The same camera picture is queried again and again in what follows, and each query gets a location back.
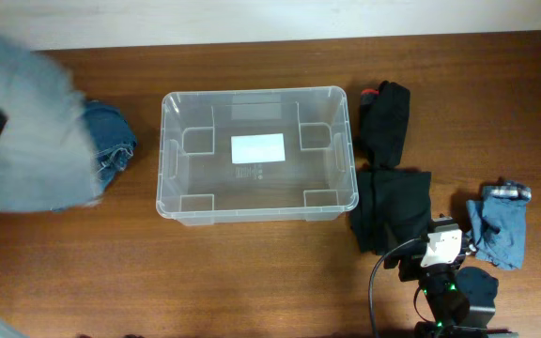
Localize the dark blue jeans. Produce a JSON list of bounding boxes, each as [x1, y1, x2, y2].
[[52, 99, 138, 213]]

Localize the black garment with red band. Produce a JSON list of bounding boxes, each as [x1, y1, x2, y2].
[[355, 81, 410, 169]]

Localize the white label in bin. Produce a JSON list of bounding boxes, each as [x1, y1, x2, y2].
[[231, 133, 286, 164]]

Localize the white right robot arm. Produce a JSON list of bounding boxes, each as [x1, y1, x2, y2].
[[383, 217, 518, 338]]

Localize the clear plastic storage bin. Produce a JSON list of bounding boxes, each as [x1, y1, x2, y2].
[[156, 86, 359, 225]]

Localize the dark green folded garment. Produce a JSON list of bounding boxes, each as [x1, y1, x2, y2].
[[349, 169, 431, 255]]

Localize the light blue shorts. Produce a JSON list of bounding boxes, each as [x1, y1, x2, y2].
[[466, 180, 532, 270]]

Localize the light grey jeans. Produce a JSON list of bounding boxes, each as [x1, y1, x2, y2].
[[0, 36, 103, 212]]

